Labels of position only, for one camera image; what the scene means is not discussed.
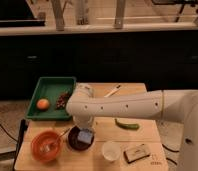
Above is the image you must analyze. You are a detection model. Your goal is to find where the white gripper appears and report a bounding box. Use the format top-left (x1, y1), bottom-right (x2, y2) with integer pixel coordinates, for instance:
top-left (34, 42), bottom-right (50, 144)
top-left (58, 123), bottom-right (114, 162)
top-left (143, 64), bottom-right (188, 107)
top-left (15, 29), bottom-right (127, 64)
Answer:
top-left (73, 116), bottom-right (94, 130)

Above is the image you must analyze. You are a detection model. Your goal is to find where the blue sponge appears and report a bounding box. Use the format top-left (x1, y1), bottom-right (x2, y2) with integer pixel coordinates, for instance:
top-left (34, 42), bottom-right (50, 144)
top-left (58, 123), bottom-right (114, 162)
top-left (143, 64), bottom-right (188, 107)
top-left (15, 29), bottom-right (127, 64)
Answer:
top-left (78, 130), bottom-right (93, 144)

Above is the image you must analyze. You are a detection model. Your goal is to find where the purple bowl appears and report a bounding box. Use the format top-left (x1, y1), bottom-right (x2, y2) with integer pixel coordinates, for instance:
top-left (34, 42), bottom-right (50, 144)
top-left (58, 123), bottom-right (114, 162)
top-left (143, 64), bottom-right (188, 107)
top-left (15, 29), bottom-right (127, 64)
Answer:
top-left (68, 126), bottom-right (94, 151)

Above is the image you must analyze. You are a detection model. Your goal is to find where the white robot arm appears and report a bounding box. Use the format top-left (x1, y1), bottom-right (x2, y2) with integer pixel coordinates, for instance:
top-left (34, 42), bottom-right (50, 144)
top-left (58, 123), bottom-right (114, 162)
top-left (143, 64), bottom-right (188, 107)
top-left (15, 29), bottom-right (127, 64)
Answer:
top-left (66, 87), bottom-right (198, 171)

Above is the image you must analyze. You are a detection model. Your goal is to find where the orange bowl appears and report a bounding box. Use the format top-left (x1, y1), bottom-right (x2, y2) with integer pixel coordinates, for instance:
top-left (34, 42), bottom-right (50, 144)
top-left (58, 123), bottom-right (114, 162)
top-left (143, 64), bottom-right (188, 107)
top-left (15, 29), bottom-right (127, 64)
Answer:
top-left (31, 130), bottom-right (62, 163)

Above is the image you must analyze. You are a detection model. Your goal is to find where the green plastic tray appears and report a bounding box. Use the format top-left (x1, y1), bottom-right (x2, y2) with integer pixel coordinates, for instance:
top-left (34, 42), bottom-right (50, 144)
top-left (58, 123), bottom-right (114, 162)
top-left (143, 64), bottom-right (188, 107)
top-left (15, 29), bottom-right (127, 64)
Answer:
top-left (26, 77), bottom-right (76, 121)

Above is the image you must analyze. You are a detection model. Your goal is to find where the white cup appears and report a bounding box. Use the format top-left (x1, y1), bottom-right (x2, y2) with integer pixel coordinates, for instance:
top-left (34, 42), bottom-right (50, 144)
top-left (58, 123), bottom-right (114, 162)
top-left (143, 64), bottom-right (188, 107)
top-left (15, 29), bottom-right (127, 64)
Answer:
top-left (102, 141), bottom-right (121, 162)

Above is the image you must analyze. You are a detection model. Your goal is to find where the orange fruit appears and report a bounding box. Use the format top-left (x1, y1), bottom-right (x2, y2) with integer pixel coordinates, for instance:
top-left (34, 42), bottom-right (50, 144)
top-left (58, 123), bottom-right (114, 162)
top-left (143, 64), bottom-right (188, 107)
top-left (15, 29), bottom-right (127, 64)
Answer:
top-left (36, 98), bottom-right (50, 110)

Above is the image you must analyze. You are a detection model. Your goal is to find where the metal fork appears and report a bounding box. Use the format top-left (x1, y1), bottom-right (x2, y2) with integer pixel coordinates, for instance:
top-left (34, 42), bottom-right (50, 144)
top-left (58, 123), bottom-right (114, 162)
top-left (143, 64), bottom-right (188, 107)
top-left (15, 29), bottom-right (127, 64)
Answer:
top-left (40, 128), bottom-right (69, 153)

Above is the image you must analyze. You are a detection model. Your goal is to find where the green chili pepper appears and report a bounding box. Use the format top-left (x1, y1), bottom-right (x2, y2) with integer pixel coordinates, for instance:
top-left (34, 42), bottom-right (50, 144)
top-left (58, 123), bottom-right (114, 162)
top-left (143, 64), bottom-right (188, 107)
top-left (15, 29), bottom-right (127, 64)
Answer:
top-left (114, 118), bottom-right (140, 130)

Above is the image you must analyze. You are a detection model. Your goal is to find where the brown scrubbing block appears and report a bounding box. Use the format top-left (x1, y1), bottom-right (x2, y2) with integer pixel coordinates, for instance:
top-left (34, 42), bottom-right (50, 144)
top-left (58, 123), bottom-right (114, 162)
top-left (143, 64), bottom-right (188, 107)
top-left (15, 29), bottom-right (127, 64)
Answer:
top-left (123, 144), bottom-right (151, 164)

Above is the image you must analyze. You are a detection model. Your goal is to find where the white handled dish brush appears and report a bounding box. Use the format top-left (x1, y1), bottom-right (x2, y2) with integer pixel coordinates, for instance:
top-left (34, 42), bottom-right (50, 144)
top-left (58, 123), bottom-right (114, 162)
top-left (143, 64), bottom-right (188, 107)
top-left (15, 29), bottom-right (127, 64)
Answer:
top-left (104, 84), bottom-right (121, 97)

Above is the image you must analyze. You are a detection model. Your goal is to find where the black power cable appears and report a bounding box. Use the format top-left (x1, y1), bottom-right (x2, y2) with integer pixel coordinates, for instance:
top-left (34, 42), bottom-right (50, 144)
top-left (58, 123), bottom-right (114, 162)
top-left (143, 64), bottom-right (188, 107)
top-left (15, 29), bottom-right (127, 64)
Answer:
top-left (161, 143), bottom-right (177, 166)

